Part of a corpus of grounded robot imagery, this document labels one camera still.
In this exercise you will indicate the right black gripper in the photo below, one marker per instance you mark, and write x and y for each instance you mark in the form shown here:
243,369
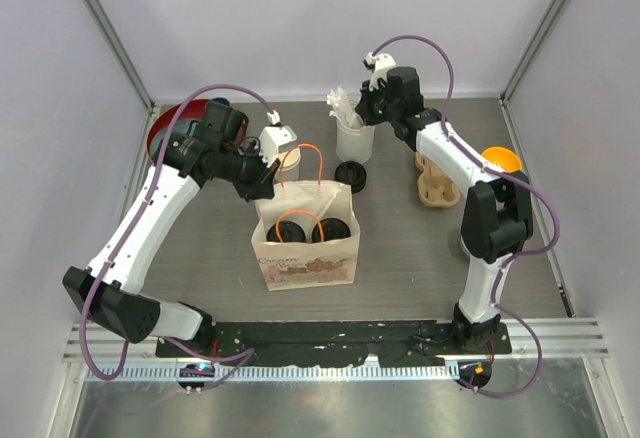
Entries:
363,108

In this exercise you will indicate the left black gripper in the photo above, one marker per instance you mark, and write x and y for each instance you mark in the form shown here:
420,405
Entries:
264,187

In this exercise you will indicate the stack of white paper cups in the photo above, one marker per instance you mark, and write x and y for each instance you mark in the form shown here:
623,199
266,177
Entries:
290,165

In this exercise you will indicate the white straws bundle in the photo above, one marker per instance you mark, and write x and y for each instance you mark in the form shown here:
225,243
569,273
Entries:
342,109

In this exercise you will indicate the black cup lid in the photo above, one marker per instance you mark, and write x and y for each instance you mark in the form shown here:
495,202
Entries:
330,229
286,232

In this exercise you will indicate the printed kraft paper bag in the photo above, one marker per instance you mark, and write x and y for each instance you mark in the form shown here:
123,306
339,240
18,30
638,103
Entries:
287,266

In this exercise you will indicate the single white straw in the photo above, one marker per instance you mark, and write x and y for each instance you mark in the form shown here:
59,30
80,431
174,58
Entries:
328,206

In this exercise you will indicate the stack of black cup lids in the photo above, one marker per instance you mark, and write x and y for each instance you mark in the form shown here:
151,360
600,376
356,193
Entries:
353,174

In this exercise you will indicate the brown pulp cup carrier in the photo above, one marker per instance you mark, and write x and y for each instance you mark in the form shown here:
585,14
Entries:
435,188

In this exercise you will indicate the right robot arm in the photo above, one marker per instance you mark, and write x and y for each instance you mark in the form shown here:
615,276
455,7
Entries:
497,218

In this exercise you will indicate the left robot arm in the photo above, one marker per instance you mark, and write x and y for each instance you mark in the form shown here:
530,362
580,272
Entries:
108,290

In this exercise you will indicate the white cylindrical straw holder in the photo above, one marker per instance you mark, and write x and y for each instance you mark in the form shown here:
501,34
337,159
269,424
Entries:
354,144

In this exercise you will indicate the dark blue ceramic mug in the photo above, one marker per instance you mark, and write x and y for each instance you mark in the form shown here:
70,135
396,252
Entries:
219,101

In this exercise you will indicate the red round tray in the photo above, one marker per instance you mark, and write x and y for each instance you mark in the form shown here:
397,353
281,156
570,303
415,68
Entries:
185,124

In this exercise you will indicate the blue-grey ceramic plate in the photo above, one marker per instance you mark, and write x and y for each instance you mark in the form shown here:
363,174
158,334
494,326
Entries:
155,146

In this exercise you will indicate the orange plastic bowl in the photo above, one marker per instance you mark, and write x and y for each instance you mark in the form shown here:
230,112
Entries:
503,157

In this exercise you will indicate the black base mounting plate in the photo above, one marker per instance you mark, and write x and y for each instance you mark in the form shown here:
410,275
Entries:
338,344

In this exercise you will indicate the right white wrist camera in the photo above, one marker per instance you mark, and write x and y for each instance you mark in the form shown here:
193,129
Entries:
379,65

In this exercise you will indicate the aluminium frame rail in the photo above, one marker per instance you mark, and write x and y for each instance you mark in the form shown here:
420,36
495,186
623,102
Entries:
548,339

